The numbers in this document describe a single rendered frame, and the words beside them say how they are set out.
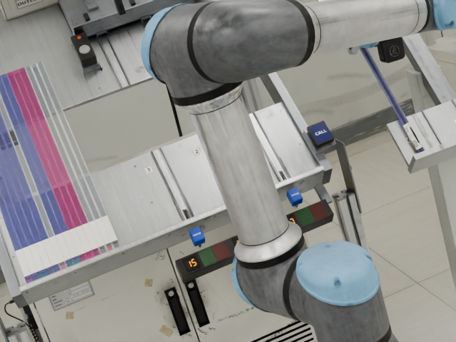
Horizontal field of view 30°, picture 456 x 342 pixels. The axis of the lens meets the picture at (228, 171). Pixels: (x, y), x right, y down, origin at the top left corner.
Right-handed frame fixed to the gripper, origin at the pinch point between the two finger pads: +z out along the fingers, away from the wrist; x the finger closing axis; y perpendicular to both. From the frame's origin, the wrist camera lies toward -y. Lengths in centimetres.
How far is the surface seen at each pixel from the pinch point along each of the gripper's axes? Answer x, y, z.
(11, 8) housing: 67, 44, 16
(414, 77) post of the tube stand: -10.5, -7.3, 7.5
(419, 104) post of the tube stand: -10.5, -12.2, 11.7
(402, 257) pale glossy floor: -24, -32, 115
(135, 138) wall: 40, 64, 186
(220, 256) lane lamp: 44, -29, 6
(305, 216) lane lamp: 24.6, -27.6, 6.6
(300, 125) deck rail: 17.2, -8.3, 8.9
